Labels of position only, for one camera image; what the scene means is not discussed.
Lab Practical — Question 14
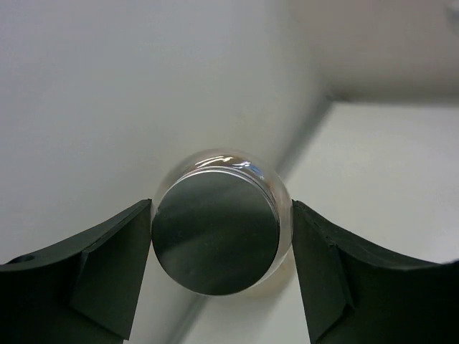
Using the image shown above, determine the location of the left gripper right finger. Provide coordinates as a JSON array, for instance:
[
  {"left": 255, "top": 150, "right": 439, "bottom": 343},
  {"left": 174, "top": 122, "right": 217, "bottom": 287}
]
[{"left": 293, "top": 201, "right": 458, "bottom": 343}]

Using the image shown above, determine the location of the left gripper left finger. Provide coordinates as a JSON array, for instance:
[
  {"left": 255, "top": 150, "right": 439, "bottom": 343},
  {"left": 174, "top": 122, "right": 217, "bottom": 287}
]
[{"left": 1, "top": 199, "right": 151, "bottom": 343}]

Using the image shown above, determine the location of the clear jar white lid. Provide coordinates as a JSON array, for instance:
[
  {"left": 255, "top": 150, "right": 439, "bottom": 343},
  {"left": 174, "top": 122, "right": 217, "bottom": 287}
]
[{"left": 151, "top": 148, "right": 293, "bottom": 297}]

